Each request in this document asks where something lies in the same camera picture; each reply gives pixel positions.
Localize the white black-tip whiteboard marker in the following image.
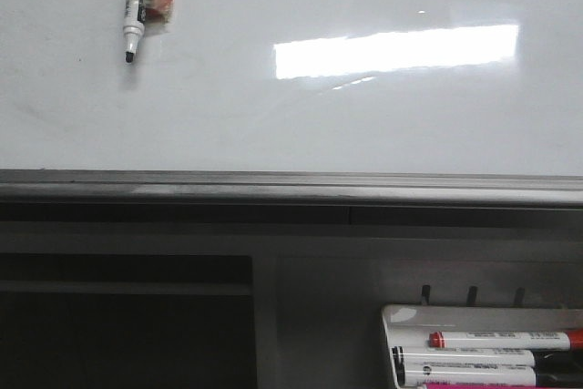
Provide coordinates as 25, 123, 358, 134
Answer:
122, 0, 146, 64

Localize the white whiteboard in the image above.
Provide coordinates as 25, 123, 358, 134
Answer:
1, 0, 582, 176

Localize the white marker tray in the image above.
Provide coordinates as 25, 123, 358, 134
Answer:
381, 304, 582, 388

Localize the black-capped white marker upper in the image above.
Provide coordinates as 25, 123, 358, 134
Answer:
392, 345, 583, 368

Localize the black-capped white marker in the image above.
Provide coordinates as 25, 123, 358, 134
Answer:
392, 345, 583, 368
394, 363, 583, 387

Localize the black-capped white marker lower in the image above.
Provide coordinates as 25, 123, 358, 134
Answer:
394, 363, 583, 387

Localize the pink marker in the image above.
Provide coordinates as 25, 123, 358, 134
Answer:
416, 384, 563, 389

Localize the red-capped white marker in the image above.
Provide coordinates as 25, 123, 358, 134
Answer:
428, 329, 582, 351

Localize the grey whiteboard ledge rail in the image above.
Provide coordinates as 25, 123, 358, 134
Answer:
1, 169, 582, 228

